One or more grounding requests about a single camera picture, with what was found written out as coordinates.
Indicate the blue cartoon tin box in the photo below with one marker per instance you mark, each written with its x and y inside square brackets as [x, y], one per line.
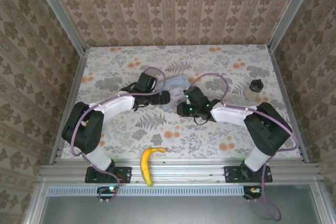
[176, 85]

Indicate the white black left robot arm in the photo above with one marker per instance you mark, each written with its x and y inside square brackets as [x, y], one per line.
[118, 106]

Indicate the small jar with black lid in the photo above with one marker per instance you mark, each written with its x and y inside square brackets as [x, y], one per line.
[254, 90]

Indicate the yellow banana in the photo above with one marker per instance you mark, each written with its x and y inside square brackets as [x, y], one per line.
[145, 166]

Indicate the small circuit board green light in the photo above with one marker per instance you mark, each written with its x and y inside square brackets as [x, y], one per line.
[110, 190]

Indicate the grey metal panel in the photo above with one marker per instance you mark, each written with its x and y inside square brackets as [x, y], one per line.
[183, 211]

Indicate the aluminium mounting rail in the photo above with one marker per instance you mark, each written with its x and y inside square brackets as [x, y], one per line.
[183, 171]

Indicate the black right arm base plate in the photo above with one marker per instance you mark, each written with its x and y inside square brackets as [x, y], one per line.
[232, 174]

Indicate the aluminium side rail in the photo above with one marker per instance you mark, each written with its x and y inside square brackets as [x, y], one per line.
[77, 82]
[281, 82]

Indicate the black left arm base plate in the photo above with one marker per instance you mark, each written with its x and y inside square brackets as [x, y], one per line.
[126, 174]

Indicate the aluminium corner post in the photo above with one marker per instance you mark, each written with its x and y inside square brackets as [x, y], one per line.
[291, 11]
[60, 14]

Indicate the aluminium lower frame rail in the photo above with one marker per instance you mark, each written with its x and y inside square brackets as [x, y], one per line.
[35, 203]
[321, 203]

